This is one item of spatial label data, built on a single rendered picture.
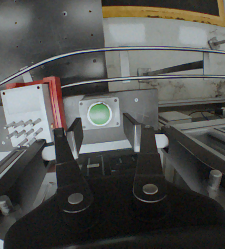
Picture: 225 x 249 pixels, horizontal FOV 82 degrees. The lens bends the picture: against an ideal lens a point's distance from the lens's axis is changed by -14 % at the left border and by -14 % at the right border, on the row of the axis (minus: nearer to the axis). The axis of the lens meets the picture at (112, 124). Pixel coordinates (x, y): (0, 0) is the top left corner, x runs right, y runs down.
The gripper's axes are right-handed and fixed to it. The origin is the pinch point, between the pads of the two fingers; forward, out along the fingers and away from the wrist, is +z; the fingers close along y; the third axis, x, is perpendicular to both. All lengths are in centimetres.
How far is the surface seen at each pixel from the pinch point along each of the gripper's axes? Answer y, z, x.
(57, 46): -15, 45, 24
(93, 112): -1.6, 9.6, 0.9
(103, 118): 0.3, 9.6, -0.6
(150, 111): 13.9, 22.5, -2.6
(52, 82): -10.5, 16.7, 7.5
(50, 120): -11.3, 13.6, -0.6
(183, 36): 84, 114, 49
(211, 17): 120, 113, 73
